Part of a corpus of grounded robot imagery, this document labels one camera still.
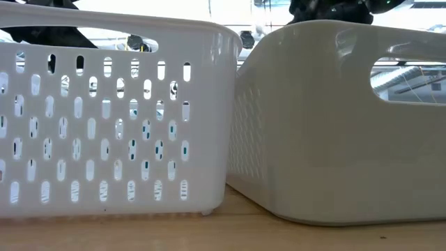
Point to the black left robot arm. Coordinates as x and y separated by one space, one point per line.
52 36

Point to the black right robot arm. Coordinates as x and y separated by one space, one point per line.
331 12

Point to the grey plastic basket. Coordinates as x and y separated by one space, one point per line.
313 139

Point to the white perforated plastic basket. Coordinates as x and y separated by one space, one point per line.
209 139

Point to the black round fixture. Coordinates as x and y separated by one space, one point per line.
247 39

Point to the silver corrugated duct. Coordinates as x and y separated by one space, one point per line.
397 76

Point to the black arched clamp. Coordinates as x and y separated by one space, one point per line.
137 42

